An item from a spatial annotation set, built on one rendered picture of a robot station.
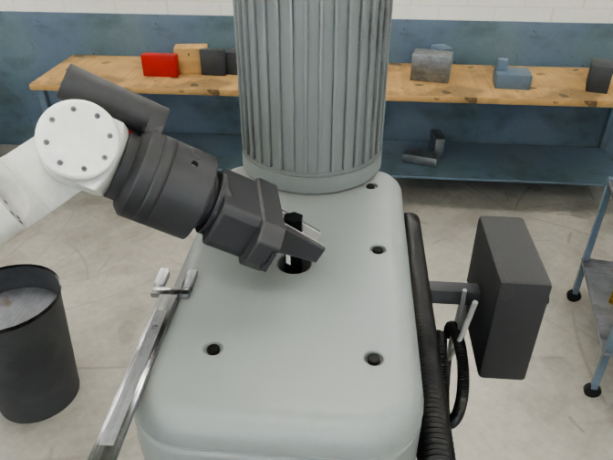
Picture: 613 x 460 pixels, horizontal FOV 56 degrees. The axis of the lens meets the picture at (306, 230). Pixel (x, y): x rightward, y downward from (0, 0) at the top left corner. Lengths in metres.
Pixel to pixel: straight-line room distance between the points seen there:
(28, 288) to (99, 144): 2.62
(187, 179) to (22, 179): 0.16
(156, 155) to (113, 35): 4.73
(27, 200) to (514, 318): 0.71
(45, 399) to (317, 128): 2.51
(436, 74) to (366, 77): 3.68
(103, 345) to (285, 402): 2.96
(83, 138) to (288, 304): 0.24
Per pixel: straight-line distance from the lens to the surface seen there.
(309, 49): 0.69
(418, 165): 4.62
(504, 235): 1.03
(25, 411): 3.10
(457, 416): 1.09
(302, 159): 0.74
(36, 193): 0.60
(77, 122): 0.51
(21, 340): 2.77
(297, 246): 0.59
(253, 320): 0.56
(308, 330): 0.55
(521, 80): 4.42
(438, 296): 1.03
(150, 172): 0.53
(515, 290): 0.93
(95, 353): 3.39
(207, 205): 0.55
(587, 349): 3.56
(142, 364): 0.53
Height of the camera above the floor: 2.26
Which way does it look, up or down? 33 degrees down
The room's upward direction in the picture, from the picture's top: straight up
